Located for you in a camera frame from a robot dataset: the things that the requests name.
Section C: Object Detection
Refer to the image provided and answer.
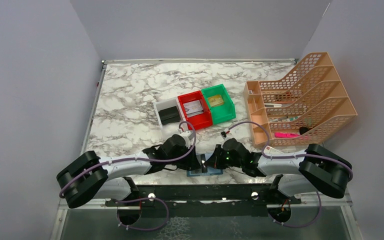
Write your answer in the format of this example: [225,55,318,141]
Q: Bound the blue card holder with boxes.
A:
[186,153,223,177]

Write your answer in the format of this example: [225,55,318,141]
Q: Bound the gold credit card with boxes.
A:
[207,94,225,108]

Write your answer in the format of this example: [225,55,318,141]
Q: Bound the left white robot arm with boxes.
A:
[56,131,200,209]

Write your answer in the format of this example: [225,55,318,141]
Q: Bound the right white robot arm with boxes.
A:
[204,138,353,199]

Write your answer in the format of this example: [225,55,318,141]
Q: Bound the stack of cards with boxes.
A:
[183,100,204,118]

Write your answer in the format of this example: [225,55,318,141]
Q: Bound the white red box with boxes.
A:
[263,146,284,156]

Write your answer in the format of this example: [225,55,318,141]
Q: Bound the white plastic bin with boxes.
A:
[153,97,186,138]

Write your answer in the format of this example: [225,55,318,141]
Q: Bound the green plastic bin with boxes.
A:
[201,84,236,125]

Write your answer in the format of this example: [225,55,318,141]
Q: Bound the red plastic bin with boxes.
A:
[177,90,213,130]

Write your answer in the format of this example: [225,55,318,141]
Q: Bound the pink marker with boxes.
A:
[274,132,300,139]

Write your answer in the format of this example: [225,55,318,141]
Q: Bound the black wallet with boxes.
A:
[158,106,181,126]

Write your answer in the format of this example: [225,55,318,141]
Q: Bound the pens in organizer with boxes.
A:
[264,103,300,123]

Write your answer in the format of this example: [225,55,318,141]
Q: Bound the orange file organizer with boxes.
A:
[243,52,358,148]

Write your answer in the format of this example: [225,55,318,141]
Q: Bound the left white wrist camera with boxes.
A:
[178,129,196,148]

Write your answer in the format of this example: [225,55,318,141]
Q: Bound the black mounting rail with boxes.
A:
[104,183,301,218]

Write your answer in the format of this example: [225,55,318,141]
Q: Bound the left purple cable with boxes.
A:
[58,121,198,199]

